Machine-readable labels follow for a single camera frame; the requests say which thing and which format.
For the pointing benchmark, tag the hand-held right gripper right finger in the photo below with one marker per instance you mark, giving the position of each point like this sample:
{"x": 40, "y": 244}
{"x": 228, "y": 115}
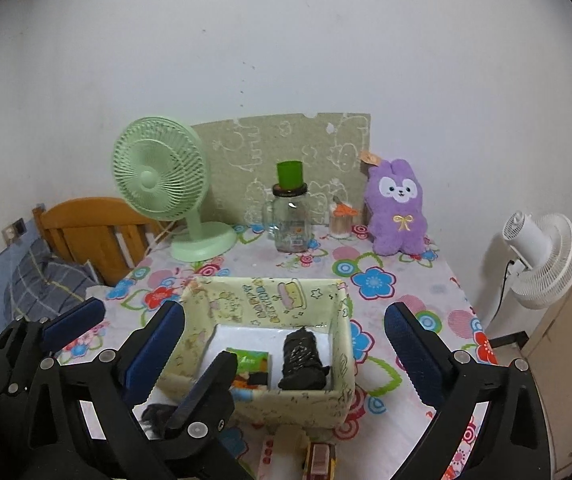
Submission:
{"x": 413, "y": 355}

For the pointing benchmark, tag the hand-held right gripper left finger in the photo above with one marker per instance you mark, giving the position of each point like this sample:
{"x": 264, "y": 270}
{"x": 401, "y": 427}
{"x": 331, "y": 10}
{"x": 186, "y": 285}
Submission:
{"x": 153, "y": 355}

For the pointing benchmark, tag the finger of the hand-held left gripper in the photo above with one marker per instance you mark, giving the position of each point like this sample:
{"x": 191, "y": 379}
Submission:
{"x": 73, "y": 322}
{"x": 206, "y": 390}

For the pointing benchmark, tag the grey glove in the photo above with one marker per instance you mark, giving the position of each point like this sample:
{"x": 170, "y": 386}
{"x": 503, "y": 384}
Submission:
{"x": 158, "y": 415}

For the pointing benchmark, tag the cartoon printed storage box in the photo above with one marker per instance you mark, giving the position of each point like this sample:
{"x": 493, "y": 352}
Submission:
{"x": 266, "y": 305}

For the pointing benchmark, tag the grey plaid bedding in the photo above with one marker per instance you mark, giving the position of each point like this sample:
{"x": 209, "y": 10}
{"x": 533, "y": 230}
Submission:
{"x": 46, "y": 285}

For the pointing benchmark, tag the black orange item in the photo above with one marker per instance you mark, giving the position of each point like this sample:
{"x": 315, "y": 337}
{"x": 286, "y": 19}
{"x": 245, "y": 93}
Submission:
{"x": 253, "y": 381}

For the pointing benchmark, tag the green packet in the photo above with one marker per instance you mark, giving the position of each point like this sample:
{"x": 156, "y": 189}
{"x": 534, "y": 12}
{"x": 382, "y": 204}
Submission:
{"x": 251, "y": 360}

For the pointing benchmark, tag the floral tablecloth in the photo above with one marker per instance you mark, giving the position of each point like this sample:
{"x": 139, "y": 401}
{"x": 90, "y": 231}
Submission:
{"x": 380, "y": 285}

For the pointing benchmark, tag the wooden bed headboard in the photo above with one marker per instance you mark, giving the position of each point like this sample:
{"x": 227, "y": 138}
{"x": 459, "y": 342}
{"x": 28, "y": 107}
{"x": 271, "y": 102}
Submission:
{"x": 86, "y": 230}

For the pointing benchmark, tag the white item with red dots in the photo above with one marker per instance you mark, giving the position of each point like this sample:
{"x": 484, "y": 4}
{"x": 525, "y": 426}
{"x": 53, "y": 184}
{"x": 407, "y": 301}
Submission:
{"x": 286, "y": 452}

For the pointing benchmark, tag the black plush item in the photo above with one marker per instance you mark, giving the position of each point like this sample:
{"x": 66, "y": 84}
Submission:
{"x": 303, "y": 360}

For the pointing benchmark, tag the yellow red toy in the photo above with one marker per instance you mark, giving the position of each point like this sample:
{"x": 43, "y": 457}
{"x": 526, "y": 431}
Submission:
{"x": 321, "y": 462}

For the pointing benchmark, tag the purple plush rabbit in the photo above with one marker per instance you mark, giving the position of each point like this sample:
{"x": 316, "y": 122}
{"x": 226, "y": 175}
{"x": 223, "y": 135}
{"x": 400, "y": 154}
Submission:
{"x": 398, "y": 210}

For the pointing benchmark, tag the small jar with orange top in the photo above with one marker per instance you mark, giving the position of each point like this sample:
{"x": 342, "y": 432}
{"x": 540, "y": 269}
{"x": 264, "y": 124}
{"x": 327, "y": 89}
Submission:
{"x": 342, "y": 220}

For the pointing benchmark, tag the white floor fan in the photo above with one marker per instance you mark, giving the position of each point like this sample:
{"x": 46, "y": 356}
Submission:
{"x": 545, "y": 260}

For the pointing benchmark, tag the green desk fan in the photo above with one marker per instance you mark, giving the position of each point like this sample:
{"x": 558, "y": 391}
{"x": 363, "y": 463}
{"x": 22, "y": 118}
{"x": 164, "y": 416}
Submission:
{"x": 158, "y": 175}

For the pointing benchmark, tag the green cup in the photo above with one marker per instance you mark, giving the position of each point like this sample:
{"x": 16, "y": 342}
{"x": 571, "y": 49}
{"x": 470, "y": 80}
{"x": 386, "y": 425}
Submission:
{"x": 290, "y": 175}

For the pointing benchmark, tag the green printed board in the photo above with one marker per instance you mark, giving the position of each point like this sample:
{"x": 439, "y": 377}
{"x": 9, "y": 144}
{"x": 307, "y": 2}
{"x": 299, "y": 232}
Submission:
{"x": 276, "y": 140}

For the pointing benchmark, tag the wall socket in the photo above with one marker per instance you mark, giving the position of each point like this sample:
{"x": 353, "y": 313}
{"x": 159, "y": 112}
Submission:
{"x": 13, "y": 231}

